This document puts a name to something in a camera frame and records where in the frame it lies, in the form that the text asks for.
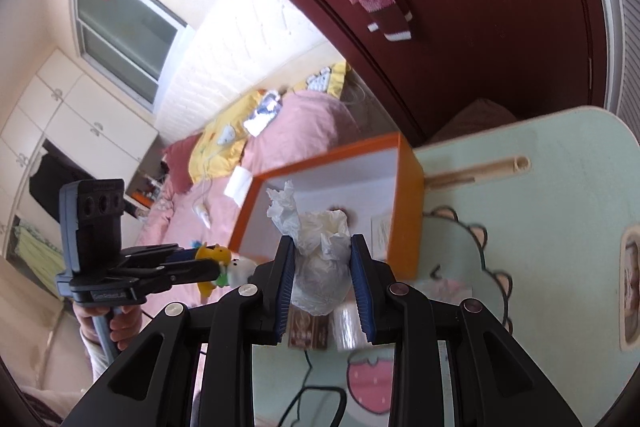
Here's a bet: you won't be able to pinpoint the pink quilt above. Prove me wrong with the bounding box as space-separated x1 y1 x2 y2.
136 89 362 308

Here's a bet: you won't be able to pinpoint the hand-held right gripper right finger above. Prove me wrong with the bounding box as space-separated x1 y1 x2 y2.
350 234 583 427

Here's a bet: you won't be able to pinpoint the white tissue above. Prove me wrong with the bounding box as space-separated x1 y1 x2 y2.
266 181 353 315

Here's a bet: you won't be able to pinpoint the white wardrobe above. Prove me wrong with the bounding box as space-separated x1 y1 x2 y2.
0 48 161 258

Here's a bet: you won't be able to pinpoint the white corded handheld device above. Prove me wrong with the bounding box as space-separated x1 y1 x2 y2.
192 146 217 229

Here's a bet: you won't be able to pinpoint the person's left hand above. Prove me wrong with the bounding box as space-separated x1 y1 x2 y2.
75 302 144 353

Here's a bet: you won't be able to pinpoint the cream tufted headboard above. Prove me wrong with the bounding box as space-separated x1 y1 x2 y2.
154 0 342 148

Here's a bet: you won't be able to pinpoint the mint green cartoon desktop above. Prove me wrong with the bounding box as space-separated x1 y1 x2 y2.
250 106 640 427

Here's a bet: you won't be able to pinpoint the dark red door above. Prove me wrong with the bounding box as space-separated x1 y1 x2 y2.
170 0 608 148

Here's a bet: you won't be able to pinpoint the black cable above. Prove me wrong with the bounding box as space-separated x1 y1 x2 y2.
276 349 347 427

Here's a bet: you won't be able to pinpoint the green striped cloth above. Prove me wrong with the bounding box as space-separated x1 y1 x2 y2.
12 226 67 304

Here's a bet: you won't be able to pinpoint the yellow cartoon pillow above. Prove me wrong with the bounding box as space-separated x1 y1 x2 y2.
189 90 282 184
292 62 352 100

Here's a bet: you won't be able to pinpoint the brown patterned packet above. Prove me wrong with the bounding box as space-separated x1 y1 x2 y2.
287 306 332 351

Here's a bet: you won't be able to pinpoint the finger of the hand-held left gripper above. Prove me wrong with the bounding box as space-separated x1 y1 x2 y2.
144 259 224 293
122 244 202 266

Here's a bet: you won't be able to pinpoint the red pillow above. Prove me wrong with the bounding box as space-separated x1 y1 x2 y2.
162 134 202 195

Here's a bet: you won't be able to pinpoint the white yellow plush toy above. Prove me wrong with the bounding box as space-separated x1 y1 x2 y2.
196 244 259 298

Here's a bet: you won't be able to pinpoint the black hanging clothes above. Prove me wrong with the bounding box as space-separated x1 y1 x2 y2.
28 151 97 219

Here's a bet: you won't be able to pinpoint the grey framed window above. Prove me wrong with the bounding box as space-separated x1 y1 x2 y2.
70 0 189 112

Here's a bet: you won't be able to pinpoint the person's left forearm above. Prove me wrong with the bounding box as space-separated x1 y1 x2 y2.
81 337 119 386

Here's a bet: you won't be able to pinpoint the orange cardboard box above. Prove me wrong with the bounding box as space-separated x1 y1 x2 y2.
229 132 425 280

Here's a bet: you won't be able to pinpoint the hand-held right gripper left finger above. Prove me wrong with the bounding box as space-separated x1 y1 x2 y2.
62 234 296 427

